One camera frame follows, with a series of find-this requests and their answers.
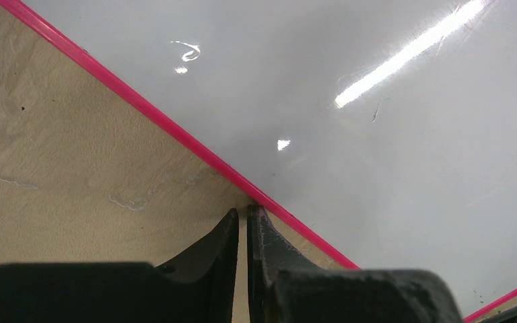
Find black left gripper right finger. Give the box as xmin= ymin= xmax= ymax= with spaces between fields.
xmin=246 ymin=205 xmax=462 ymax=322

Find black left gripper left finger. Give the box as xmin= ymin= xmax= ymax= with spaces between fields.
xmin=0 ymin=209 xmax=239 ymax=322

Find white board with pink rim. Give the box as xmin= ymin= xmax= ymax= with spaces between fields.
xmin=1 ymin=1 xmax=517 ymax=321

